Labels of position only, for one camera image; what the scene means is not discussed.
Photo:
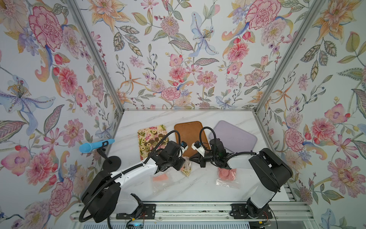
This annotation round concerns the brown wooden tray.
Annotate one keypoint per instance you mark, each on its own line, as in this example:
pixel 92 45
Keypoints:
pixel 189 133

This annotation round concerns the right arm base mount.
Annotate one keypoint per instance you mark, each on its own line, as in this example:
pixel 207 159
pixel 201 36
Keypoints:
pixel 249 211

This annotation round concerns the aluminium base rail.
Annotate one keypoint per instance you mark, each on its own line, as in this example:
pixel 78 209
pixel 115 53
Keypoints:
pixel 222 211

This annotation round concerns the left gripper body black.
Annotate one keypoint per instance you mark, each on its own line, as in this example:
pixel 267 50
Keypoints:
pixel 176 161

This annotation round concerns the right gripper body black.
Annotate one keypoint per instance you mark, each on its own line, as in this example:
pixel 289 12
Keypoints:
pixel 209 156

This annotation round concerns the lilac plastic tray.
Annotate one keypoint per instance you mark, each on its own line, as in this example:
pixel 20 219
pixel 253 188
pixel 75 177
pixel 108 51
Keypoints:
pixel 233 138

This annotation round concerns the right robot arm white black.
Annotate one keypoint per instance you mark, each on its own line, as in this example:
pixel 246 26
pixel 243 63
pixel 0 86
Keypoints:
pixel 271 171

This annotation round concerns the ziploc bag pink cookies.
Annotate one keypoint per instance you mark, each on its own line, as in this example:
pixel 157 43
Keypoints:
pixel 227 178

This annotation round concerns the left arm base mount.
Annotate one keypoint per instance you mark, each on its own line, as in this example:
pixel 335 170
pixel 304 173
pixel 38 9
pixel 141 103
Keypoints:
pixel 130 206

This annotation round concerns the black microphone stand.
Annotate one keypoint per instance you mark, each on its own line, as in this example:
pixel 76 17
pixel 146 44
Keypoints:
pixel 111 163

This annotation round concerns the ziploc bag round cookies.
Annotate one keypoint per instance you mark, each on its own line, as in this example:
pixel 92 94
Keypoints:
pixel 161 182

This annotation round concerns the ziploc bag beige cookies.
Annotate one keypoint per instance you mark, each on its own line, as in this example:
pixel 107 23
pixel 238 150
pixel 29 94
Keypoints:
pixel 186 168

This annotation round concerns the floral yellow tray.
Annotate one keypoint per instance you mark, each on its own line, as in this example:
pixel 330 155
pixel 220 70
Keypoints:
pixel 151 140

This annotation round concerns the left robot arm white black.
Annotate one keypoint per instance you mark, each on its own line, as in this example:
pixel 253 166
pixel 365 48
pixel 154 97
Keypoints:
pixel 105 194

